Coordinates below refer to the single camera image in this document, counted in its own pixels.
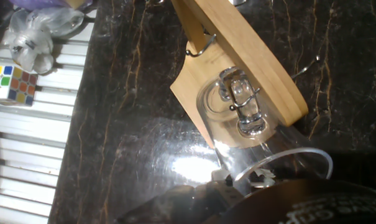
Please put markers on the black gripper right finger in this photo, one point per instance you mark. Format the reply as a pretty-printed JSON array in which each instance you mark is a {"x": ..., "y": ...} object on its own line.
[{"x": 263, "y": 180}]

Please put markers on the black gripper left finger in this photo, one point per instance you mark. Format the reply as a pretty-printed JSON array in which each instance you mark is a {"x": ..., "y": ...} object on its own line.
[{"x": 226, "y": 189}]

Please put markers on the wooden cup rack with hooks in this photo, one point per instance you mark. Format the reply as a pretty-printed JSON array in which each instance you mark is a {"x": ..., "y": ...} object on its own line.
[{"x": 253, "y": 56}]

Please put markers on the dark marble pattern mat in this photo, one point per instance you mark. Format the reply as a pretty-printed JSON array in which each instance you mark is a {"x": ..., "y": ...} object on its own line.
[{"x": 128, "y": 109}]

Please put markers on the Rubik's cube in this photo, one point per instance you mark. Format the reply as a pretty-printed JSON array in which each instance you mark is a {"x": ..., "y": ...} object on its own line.
[{"x": 12, "y": 85}]

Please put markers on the clear crumpled plastic bag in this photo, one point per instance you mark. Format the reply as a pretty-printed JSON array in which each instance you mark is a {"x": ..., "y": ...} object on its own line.
[{"x": 32, "y": 40}]

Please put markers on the purple plastic object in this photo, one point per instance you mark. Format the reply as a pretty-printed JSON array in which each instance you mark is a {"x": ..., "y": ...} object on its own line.
[{"x": 38, "y": 3}]

